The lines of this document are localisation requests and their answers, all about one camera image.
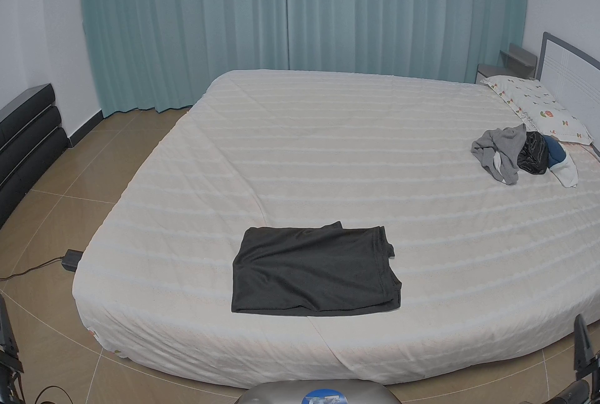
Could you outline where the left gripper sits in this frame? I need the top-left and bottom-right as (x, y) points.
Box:
(0, 294), (25, 404)

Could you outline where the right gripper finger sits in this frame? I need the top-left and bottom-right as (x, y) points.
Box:
(574, 313), (595, 382)

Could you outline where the black T-shirt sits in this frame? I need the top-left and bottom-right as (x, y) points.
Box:
(231, 222), (403, 316)

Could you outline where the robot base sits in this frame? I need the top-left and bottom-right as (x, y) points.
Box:
(237, 378), (394, 404)

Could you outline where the bed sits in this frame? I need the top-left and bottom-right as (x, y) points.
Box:
(72, 31), (600, 389)

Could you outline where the black power adapter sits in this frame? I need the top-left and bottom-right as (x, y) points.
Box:
(61, 249), (84, 272)

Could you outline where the white garment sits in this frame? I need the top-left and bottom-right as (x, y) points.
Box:
(548, 154), (578, 188)

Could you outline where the black chest of drawers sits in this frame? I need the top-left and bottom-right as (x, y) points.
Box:
(0, 83), (72, 229)

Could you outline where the dark blue garment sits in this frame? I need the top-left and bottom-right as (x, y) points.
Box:
(544, 136), (568, 171)

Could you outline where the black shiny garment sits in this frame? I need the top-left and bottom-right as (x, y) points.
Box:
(517, 131), (550, 175)

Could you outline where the grey garment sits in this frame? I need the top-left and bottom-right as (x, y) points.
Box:
(471, 123), (528, 186)

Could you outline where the white printed pillow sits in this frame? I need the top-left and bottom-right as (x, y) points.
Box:
(480, 75), (593, 145)

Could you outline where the grey bedside table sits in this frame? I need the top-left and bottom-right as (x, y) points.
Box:
(477, 42), (537, 84)

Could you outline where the black cable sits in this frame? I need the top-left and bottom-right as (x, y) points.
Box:
(37, 386), (71, 404)
(0, 256), (64, 282)

